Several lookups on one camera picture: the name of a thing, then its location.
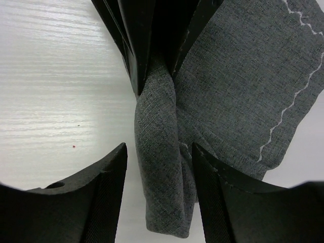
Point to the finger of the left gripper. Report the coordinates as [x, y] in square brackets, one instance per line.
[129, 23]
[176, 26]

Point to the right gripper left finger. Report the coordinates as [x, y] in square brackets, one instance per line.
[83, 207]

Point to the grey cloth napkin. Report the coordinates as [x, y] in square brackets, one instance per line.
[249, 79]

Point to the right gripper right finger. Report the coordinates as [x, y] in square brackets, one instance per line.
[235, 207]

